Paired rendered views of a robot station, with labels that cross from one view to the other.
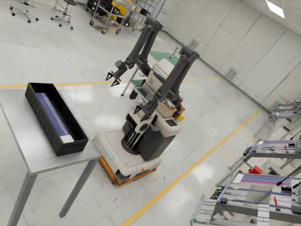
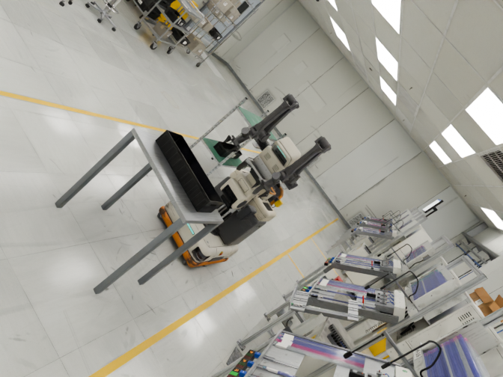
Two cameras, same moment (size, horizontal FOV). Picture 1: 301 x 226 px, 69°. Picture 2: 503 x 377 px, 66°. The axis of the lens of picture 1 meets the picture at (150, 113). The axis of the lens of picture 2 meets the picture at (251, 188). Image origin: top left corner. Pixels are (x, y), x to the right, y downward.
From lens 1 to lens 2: 1.41 m
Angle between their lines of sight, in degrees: 15
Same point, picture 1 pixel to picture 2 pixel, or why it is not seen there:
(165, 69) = (289, 149)
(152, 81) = (268, 156)
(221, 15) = (316, 69)
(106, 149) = not seen: hidden behind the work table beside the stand
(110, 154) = (190, 227)
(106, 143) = not seen: hidden behind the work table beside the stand
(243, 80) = (325, 171)
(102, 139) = not seen: hidden behind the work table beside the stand
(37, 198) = (115, 258)
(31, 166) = (184, 214)
